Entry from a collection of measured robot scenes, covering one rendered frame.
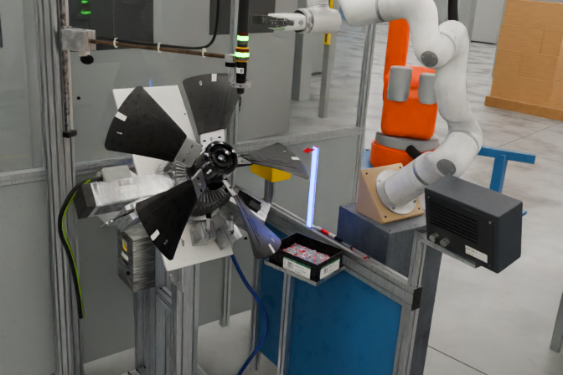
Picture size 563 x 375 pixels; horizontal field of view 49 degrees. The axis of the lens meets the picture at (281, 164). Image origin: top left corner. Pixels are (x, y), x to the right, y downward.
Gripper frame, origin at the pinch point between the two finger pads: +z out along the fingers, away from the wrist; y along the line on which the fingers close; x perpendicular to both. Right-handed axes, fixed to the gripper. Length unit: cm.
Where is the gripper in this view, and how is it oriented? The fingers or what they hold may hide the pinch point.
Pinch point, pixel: (261, 21)
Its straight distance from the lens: 205.1
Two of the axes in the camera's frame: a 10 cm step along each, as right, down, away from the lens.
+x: 0.6, -9.5, -3.1
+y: -5.9, -2.8, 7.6
